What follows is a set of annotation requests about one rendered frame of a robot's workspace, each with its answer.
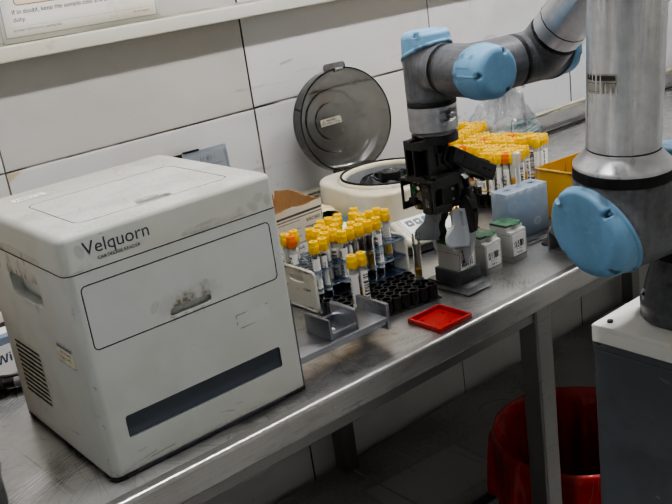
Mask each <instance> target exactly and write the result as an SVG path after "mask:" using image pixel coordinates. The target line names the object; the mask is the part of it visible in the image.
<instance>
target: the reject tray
mask: <svg viewBox="0 0 672 504"><path fill-rule="evenodd" d="M471 318H472V313H470V312H466V311H463V310H459V309H456V308H453V307H449V306H446V305H442V304H437V305H435V306H433V307H431V308H429V309H427V310H425V311H422V312H420V313H418V314H416V315H414V316H412V317H410V318H408V323H409V324H412V325H415V326H418V327H421V328H424V329H427V330H430V331H433V332H436V333H439V334H442V333H444V332H446V331H447V330H449V329H451V328H453V327H455V326H457V325H459V324H461V323H463V322H465V321H467V320H469V319H471Z"/></svg>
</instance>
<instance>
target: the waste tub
mask: <svg viewBox="0 0 672 504"><path fill-rule="evenodd" d="M579 153H580V152H577V153H575V154H572V155H569V156H566V157H563V158H560V159H558V160H555V161H552V162H549V163H546V164H543V165H541V166H538V167H535V168H534V170H535V171H536V179H537V180H542V181H547V197H548V213H549V219H550V220H551V212H552V206H553V203H554V201H555V199H556V198H558V196H559V194H560V193H561V192H562V191H563V190H564V189H566V188H568V187H571V186H572V161H573V159H574V158H575V157H576V156H577V155H578V154H579Z"/></svg>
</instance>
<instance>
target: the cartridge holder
mask: <svg viewBox="0 0 672 504"><path fill-rule="evenodd" d="M435 273H436V275H433V276H431V277H429V278H428V279H429V280H430V281H431V282H436V283H437V287H438V288H442V289H446V290H449V291H453V292H457V293H460V294H463V295H466V296H470V295H472V294H474V293H476V292H478V291H480V290H482V289H485V288H487V287H489V286H490V285H491V278H489V277H485V276H481V266H480V264H479V263H476V265H474V266H472V267H469V268H467V269H465V270H463V271H461V272H457V271H453V270H449V269H445V268H441V267H439V266H436V267H435Z"/></svg>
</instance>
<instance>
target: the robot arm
mask: <svg viewBox="0 0 672 504"><path fill-rule="evenodd" d="M668 3H669V0H546V1H545V3H544V4H543V6H542V7H541V8H540V10H539V11H538V12H537V14H536V15H535V17H534V18H533V20H532V21H531V22H530V24H529V25H528V26H527V28H526V29H525V30H524V31H522V32H518V33H514V34H509V35H505V36H501V37H496V38H492V39H487V40H483V41H478V42H473V43H453V41H452V39H451V35H450V31H449V29H448V28H446V27H428V28H421V29H415V30H411V31H407V32H405V33H404V34H403V35H402V37H401V55H402V57H401V63H402V66H403V75H404V84H405V93H406V102H407V113H408V122H409V131H410V132H411V133H412V134H411V136H412V138H411V139H408V140H404V141H403V147H404V156H405V164H406V173H407V175H405V176H402V177H400V187H401V195H402V204H403V209H404V210H405V209H407V208H410V207H412V206H415V208H416V209H419V210H423V213H424V214H425V217H424V221H423V223H422V224H421V225H420V226H419V227H418V228H417V229H416V230H415V232H418V233H420V241H424V240H432V242H433V245H434V248H435V250H436V253H437V245H436V241H437V240H439V239H441V238H444V237H445V242H446V245H447V246H448V247H449V248H457V247H462V253H463V257H464V262H465V263H469V262H470V259H471V256H472V253H473V249H474V245H475V240H476V231H477V229H478V213H479V212H478V204H477V200H476V197H475V195H474V192H473V186H470V182H469V177H470V178H472V179H474V180H479V181H485V180H493V179H494V175H495V171H496V168H497V165H494V164H492V163H490V161H489V160H486V159H484V158H479V157H477V156H475V155H473V154H470V153H468V152H466V151H464V150H462V149H459V148H457V147H455V146H449V145H448V143H451V142H454V141H456V140H458V139H459V135H458V129H457V127H458V125H459V124H458V113H457V103H456V101H457V98H456V97H462V98H469V99H472V100H477V101H484V100H494V99H498V98H501V97H503V96H504V95H505V94H506V93H507V92H508V91H509V90H510V89H512V88H516V87H519V86H522V85H526V84H529V83H533V82H537V81H541V80H550V79H554V78H557V77H560V76H561V75H563V74H566V73H569V72H571V71H572V70H574V69H575V68H576V67H577V66H578V64H579V62H580V57H581V54H582V52H583V47H582V42H583V40H584V39H585V38H586V125H585V148H584V149H583V150H582V151H581V152H580V153H579V154H578V155H577V156H576V157H575V158H574V159H573V161H572V186H571V187H568V188H566V189H564V190H563V191H562V192H561V193H560V194H559V196H558V198H556V199H555V201H554V203H553V206H552V212H551V221H552V227H553V231H554V234H555V237H556V239H557V241H558V244H559V245H560V247H561V249H562V250H563V251H564V252H565V253H566V255H567V257H568V258H569V259H570V260H571V262H573V263H574V264H575V265H576V266H577V267H578V268H580V269H581V270H583V271H584V272H586V273H588V274H590V275H593V276H597V277H604V278H607V277H613V276H617V275H619V274H622V273H630V272H633V271H635V270H637V269H638V268H639V267H641V266H643V265H645V264H648V263H650V265H649V268H648V271H647V274H646V278H645V282H644V287H643V289H642V290H641V293H640V314H641V316H642V317H643V318H644V319H645V320H646V321H647V322H649V323H650V324H652V325H654V326H657V327H659V328H662V329H666V330H670V331H672V140H664V141H663V118H664V95H665V72H666V49H667V26H668ZM408 184H410V192H411V197H409V200H408V201H405V195H404V187H403V186H405V185H408ZM412 184H413V185H412ZM454 206H459V208H454V209H452V207H454ZM450 211H451V213H450V218H451V224H452V225H451V229H450V230H449V231H448V233H447V234H446V232H447V230H446V225H445V223H446V219H447V218H448V212H450Z"/></svg>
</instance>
